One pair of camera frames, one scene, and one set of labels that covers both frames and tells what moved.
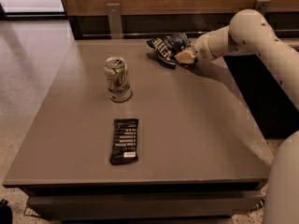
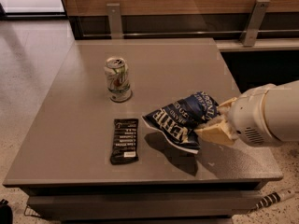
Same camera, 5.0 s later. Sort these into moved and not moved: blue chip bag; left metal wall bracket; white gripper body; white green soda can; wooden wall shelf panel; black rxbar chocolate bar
Moved: white gripper body; blue chip bag
Not moved: wooden wall shelf panel; black rxbar chocolate bar; left metal wall bracket; white green soda can
